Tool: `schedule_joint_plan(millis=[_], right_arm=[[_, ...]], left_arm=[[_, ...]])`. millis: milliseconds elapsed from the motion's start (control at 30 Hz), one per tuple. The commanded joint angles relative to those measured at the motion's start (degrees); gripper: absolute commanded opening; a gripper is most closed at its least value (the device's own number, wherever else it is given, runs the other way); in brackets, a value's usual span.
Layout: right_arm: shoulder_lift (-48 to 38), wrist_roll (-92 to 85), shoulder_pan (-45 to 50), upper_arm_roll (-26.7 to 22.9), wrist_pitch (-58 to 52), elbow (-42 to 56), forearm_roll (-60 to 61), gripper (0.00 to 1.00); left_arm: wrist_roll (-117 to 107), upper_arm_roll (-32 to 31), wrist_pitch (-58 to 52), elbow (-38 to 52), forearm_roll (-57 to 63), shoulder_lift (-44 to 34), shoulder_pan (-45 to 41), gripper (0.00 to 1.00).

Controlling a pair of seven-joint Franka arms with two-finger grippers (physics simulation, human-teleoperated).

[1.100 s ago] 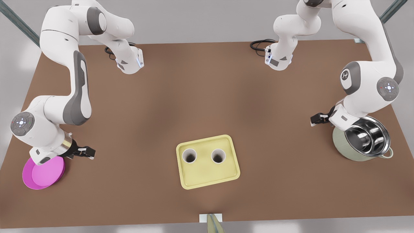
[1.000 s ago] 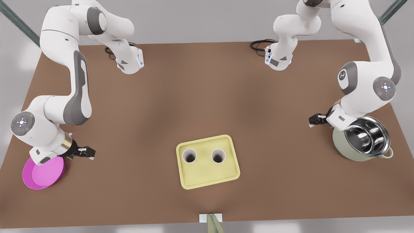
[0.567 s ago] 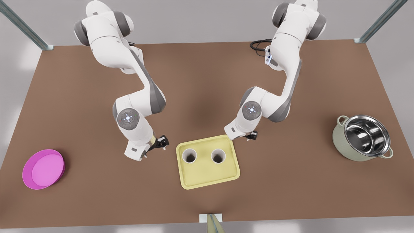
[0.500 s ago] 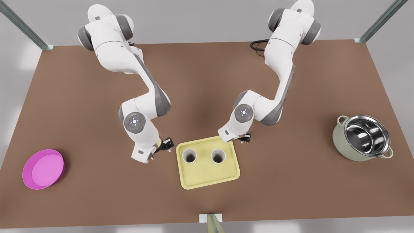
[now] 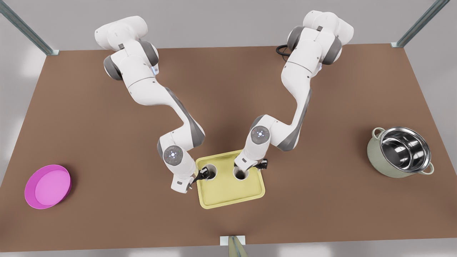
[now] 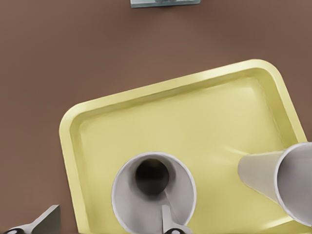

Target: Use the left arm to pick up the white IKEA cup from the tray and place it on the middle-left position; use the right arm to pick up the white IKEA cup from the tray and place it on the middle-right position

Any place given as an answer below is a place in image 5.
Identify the white IKEA cup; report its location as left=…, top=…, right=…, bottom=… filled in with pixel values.
left=233, top=167, right=250, bottom=181
left=203, top=163, right=217, bottom=181

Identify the yellow tray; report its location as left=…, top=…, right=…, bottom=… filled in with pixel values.
left=195, top=150, right=266, bottom=209

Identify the pale green steel pot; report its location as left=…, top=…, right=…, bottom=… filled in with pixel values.
left=367, top=127, right=435, bottom=178

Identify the pink round bowl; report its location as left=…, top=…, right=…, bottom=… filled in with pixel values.
left=24, top=164, right=72, bottom=210

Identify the silver frame post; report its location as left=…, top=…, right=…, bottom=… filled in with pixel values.
left=220, top=235, right=247, bottom=257
left=391, top=0, right=451, bottom=48
left=0, top=0, right=60, bottom=56

